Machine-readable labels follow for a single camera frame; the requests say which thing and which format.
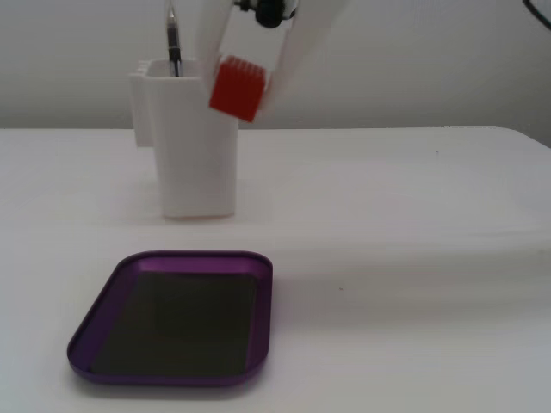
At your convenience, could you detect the white pen holder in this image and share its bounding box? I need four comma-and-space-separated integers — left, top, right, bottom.
127, 59, 239, 221

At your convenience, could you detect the purple metal tray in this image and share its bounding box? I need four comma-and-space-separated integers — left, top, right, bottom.
66, 250, 274, 387

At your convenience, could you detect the red cube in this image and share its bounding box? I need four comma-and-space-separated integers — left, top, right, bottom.
208, 54, 268, 122

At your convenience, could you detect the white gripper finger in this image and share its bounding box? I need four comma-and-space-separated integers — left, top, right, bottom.
261, 0, 345, 112
195, 0, 236, 95

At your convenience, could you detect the black pen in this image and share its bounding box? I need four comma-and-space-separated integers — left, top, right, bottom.
165, 6, 183, 78

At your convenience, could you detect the black tray pad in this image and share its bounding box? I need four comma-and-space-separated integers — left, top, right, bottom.
88, 271, 259, 374

